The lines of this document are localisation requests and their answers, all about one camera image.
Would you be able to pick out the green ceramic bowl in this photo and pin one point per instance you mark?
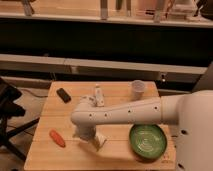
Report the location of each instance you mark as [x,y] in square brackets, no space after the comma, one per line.
[148,141]

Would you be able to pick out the white sponge block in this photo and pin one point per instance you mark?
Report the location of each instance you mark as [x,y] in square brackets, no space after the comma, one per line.
[100,139]

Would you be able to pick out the white glue bottle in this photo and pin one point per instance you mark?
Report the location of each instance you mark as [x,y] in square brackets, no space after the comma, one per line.
[99,96]

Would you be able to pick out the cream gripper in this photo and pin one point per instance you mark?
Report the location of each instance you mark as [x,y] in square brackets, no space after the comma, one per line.
[94,143]

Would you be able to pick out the black tripod stand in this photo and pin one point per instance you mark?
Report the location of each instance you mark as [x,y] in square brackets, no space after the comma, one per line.
[9,109]

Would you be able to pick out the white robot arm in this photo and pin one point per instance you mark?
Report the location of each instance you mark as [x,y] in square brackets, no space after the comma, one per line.
[193,113]

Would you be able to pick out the black rectangular block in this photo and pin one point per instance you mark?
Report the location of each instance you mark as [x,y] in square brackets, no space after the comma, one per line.
[63,95]

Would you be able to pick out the clear plastic cup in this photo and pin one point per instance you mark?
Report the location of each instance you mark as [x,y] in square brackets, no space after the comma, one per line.
[137,89]

